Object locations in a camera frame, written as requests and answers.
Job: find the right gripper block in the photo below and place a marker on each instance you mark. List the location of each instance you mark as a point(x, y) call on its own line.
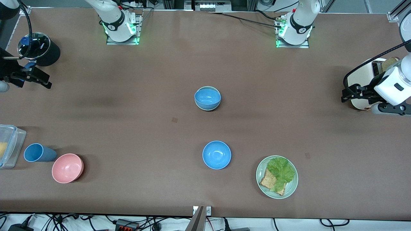
point(7, 66)

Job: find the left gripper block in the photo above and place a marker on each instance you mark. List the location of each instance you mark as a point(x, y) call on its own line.
point(369, 88)

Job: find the blue bowl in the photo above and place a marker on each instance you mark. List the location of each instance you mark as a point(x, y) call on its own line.
point(216, 155)
point(207, 98)

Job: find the mint green bowl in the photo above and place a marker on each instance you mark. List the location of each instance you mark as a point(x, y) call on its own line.
point(207, 109)

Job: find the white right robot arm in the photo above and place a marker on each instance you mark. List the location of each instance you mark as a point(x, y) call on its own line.
point(112, 16)

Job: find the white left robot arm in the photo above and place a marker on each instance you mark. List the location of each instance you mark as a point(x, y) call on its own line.
point(300, 19)

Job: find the pink bowl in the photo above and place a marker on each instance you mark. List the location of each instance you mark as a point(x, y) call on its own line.
point(67, 168)

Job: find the white toaster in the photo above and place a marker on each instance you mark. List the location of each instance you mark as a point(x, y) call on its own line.
point(362, 75)

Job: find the blue plastic utensil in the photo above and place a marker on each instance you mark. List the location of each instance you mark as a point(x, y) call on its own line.
point(29, 66)

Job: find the black cylindrical pot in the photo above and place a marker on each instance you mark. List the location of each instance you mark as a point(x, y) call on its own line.
point(53, 54)

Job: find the round glass lid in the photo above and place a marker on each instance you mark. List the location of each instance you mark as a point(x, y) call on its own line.
point(40, 48)

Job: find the toast slice in toaster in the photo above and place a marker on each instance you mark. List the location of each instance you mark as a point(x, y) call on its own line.
point(390, 63)

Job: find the clear plastic container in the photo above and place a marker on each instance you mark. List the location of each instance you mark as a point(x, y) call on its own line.
point(14, 141)

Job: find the blue plastic cup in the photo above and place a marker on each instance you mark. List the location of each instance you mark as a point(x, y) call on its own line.
point(33, 152)

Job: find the yellow food item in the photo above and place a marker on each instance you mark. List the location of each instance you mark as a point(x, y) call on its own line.
point(2, 150)

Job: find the green lettuce leaf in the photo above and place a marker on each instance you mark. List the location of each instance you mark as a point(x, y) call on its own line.
point(281, 170)

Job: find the pale green plate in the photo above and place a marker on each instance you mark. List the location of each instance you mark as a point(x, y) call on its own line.
point(290, 189)

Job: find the brown bread slice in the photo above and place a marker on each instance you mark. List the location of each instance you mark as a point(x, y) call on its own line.
point(267, 181)

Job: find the black power adapter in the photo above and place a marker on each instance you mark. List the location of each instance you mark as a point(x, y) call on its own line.
point(21, 227)

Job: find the black orange power strip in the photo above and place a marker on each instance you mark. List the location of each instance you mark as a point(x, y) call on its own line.
point(126, 225)

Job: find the white control device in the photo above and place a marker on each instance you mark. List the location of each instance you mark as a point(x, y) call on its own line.
point(207, 5)

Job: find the grey metal pole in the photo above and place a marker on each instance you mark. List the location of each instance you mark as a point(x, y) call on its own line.
point(196, 221)

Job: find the aluminium corner bracket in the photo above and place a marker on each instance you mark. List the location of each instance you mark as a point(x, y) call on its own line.
point(25, 10)
point(394, 15)

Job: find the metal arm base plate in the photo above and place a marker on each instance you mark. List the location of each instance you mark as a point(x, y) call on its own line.
point(109, 41)
point(303, 46)

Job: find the white metal bracket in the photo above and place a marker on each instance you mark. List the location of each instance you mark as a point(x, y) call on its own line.
point(208, 210)

